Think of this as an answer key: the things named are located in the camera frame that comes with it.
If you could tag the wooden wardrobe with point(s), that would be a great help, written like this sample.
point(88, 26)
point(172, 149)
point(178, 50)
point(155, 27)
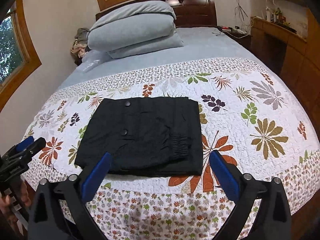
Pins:
point(300, 71)

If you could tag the dark wooden headboard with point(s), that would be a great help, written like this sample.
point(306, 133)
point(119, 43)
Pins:
point(189, 13)

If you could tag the folded grey duvet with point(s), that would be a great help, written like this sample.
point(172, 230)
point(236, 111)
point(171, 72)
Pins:
point(132, 24)

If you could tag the grey pillow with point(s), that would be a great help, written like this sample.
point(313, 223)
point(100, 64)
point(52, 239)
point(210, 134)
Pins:
point(162, 43)

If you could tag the crumpled clothes pile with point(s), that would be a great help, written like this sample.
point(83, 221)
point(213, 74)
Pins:
point(80, 45)

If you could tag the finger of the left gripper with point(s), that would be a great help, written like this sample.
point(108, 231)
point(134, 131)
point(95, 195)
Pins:
point(24, 144)
point(34, 148)

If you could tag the wooden framed side window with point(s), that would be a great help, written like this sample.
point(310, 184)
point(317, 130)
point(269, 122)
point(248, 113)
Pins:
point(19, 58)

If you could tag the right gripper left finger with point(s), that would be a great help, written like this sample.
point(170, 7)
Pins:
point(92, 176)

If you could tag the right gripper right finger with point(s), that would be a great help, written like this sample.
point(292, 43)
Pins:
point(227, 175)

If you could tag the black pants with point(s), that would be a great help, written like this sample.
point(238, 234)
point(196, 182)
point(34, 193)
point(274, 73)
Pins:
point(149, 137)

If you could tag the light blue bed sheet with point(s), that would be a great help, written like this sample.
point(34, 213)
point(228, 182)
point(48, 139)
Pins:
point(199, 43)

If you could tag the left hand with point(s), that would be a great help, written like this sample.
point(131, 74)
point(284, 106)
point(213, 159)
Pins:
point(21, 195)

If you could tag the wooden desk cabinet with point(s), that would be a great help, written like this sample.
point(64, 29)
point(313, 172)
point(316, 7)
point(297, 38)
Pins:
point(279, 49)

